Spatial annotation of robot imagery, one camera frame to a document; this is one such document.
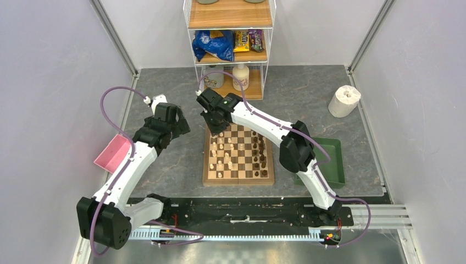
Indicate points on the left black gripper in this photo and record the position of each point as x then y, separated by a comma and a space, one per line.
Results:
182, 127

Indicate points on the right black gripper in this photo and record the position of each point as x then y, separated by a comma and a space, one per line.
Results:
214, 130

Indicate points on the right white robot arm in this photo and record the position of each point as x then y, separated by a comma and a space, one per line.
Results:
296, 147

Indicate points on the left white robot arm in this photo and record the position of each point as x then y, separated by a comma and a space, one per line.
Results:
104, 218

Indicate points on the wooden chess board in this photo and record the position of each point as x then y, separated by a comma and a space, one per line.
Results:
237, 157

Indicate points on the grey bottle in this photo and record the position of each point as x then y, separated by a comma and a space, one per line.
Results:
213, 76

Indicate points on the cream bottle pink lettering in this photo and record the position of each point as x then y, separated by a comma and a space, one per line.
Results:
241, 74

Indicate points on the blue snack bag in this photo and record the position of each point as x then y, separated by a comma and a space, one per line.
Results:
218, 43

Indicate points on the yellow candy bag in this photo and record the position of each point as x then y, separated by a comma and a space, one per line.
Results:
241, 41

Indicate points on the pink tray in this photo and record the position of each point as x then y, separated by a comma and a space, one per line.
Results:
113, 154

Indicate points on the brown candy bag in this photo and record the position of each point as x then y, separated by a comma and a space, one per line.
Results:
256, 40

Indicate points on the green tray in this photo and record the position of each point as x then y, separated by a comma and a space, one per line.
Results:
332, 171

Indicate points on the white paper towel roll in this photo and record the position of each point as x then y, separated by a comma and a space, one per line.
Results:
344, 101

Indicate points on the white wire wooden shelf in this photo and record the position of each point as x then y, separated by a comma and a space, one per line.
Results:
234, 15

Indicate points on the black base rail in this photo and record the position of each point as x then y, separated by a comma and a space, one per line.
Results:
257, 216

